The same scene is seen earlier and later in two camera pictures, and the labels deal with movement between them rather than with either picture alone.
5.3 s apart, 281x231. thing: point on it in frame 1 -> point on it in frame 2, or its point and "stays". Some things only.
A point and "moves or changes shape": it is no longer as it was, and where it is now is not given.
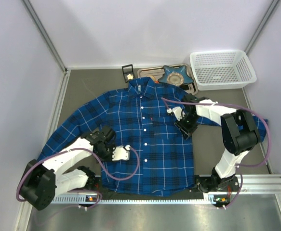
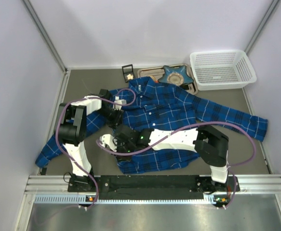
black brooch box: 127,70 stays
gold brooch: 129,77 stays
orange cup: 153,78 stays
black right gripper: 186,126 -> 120,142
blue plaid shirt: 161,160 moves or changes shape
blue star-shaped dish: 176,76 stays
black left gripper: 105,151 -> 114,117
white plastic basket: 216,70 stays
